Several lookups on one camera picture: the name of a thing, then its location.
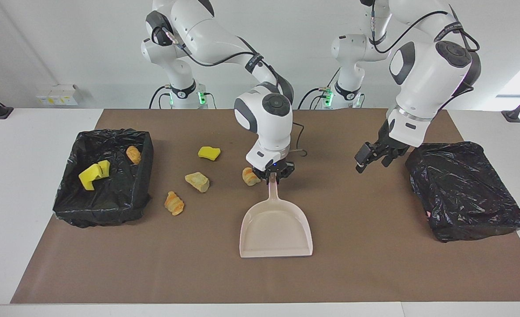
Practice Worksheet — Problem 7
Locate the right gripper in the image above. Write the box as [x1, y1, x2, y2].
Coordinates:
[252, 160, 295, 185]

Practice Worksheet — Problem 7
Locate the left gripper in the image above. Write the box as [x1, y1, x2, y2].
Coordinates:
[354, 119, 411, 173]

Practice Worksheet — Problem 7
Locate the beige plastic dustpan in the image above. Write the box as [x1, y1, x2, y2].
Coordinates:
[239, 178, 313, 258]

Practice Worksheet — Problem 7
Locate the bin wrapped in black bag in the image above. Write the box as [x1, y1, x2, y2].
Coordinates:
[404, 141, 520, 243]

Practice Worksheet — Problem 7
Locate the open bin with black bag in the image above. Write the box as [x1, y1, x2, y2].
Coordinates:
[52, 128, 155, 228]

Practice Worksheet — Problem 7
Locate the large yellow sponge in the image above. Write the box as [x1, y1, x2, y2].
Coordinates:
[78, 164, 102, 191]

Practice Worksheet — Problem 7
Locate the black cable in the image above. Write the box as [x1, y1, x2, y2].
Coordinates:
[149, 85, 173, 110]
[152, 23, 294, 104]
[289, 122, 308, 157]
[297, 86, 332, 110]
[369, 0, 482, 103]

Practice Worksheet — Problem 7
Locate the white wall socket box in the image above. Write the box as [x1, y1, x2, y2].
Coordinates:
[36, 84, 80, 107]

